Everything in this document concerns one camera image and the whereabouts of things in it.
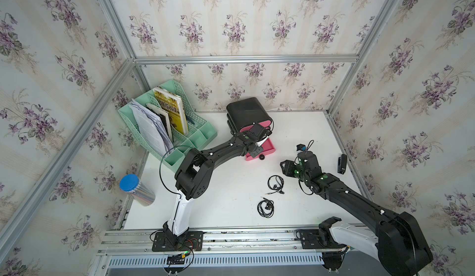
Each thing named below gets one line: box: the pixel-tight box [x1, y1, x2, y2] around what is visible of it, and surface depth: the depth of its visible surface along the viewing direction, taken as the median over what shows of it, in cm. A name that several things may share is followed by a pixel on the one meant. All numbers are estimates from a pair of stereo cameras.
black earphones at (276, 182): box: [265, 174, 285, 195], surface depth 91 cm
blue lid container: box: [118, 173, 156, 207], surface depth 73 cm
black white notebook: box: [146, 102, 174, 143], surface depth 95 cm
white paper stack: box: [128, 98, 174, 157], surface depth 85 cm
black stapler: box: [337, 154, 347, 175], surface depth 95 cm
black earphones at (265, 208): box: [256, 196, 275, 219], surface depth 83 cm
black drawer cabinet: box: [226, 97, 273, 134], surface depth 102 cm
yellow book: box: [152, 86, 189, 136], surface depth 96 cm
